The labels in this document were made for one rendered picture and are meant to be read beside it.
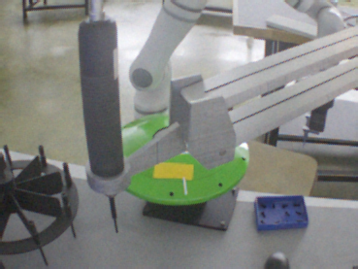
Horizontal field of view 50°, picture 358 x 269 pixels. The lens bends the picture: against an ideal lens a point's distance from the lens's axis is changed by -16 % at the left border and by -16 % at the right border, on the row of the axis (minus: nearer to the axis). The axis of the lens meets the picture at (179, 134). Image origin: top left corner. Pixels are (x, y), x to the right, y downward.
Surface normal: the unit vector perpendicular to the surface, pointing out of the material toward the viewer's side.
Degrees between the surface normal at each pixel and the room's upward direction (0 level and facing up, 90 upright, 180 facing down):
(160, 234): 0
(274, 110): 12
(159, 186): 24
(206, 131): 90
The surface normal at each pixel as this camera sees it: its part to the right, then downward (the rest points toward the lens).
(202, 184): 0.17, -0.54
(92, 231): 0.01, -0.82
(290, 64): -0.18, -0.75
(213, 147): 0.39, 0.53
